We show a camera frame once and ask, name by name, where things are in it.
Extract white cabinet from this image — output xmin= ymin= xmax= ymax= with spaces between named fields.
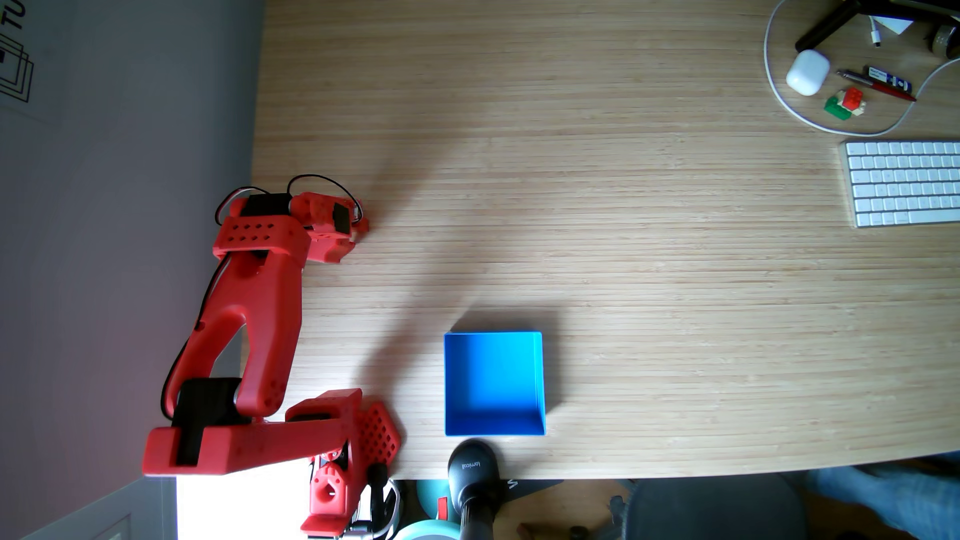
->
xmin=18 ymin=461 xmax=312 ymax=540

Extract white earbuds case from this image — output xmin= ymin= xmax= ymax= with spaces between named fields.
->
xmin=785 ymin=48 xmax=832 ymax=98

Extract green red white lego pile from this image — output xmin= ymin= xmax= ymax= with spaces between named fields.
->
xmin=822 ymin=86 xmax=867 ymax=122

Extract teal round object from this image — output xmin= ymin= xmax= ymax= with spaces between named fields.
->
xmin=391 ymin=478 xmax=463 ymax=540

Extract small blue white stick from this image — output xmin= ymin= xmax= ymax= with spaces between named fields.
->
xmin=865 ymin=65 xmax=914 ymax=95

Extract white cable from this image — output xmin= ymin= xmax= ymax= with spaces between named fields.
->
xmin=763 ymin=0 xmax=960 ymax=138

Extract grey tape roll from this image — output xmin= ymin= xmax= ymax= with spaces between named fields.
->
xmin=930 ymin=24 xmax=960 ymax=60

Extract black table clamp knob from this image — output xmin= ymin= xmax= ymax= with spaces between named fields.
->
xmin=364 ymin=462 xmax=392 ymax=526

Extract white keyboard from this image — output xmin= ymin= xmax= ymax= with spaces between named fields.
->
xmin=839 ymin=139 xmax=960 ymax=229

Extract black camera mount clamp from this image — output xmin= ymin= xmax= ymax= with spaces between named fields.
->
xmin=447 ymin=438 xmax=505 ymax=540

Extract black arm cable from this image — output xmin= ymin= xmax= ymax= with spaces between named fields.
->
xmin=159 ymin=173 xmax=366 ymax=421

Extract grey chair seat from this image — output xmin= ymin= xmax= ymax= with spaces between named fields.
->
xmin=621 ymin=474 xmax=810 ymax=540

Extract printed cardboard box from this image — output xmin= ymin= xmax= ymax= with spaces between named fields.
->
xmin=0 ymin=0 xmax=76 ymax=125

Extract blue square bin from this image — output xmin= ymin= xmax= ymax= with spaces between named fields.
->
xmin=443 ymin=330 xmax=548 ymax=438

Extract red pen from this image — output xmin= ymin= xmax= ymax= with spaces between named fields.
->
xmin=835 ymin=69 xmax=918 ymax=103

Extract person's leg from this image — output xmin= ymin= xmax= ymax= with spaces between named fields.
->
xmin=808 ymin=450 xmax=960 ymax=540

